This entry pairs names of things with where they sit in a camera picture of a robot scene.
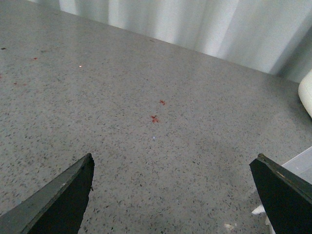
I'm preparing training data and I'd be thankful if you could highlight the clear plastic egg box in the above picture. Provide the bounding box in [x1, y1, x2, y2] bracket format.
[251, 146, 312, 230]

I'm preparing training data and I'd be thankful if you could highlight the white soy milk maker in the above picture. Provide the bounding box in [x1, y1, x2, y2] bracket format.
[298, 70, 312, 117]

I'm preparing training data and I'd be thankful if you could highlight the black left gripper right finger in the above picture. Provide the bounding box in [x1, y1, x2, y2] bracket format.
[249, 153, 312, 234]

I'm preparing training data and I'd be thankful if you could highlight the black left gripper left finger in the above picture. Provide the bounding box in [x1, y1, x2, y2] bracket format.
[0, 153, 95, 234]

